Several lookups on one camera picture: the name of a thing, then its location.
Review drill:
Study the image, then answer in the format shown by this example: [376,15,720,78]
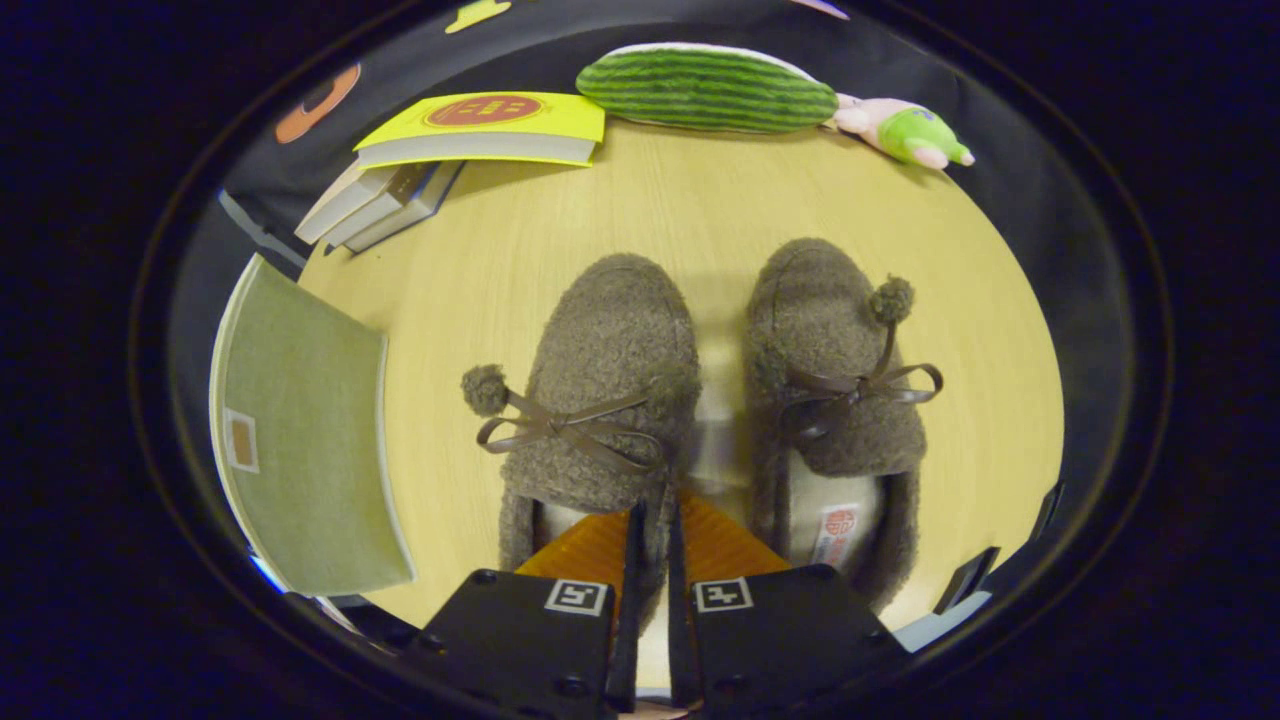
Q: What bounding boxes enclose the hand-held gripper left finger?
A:
[405,497,649,720]

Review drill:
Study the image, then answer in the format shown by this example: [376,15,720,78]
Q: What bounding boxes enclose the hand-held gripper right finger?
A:
[668,490,911,711]

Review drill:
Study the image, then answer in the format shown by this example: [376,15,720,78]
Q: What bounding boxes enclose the brown fuzzy shoe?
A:
[745,238,944,613]
[462,253,702,691]

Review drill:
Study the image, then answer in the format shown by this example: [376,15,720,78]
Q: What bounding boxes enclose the beige fabric storage box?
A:
[208,253,417,598]

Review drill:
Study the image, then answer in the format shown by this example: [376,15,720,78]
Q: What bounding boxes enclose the blue cover book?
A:
[343,160,466,254]

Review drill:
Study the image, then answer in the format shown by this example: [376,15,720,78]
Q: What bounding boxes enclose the white book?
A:
[320,163,433,251]

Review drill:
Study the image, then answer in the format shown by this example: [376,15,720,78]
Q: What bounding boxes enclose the yellow book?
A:
[353,92,607,169]

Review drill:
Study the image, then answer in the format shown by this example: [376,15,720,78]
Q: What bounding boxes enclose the watermelon slice plush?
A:
[576,42,839,134]

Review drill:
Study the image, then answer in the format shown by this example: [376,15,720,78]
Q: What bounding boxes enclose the pink green plush toy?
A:
[825,93,976,171]

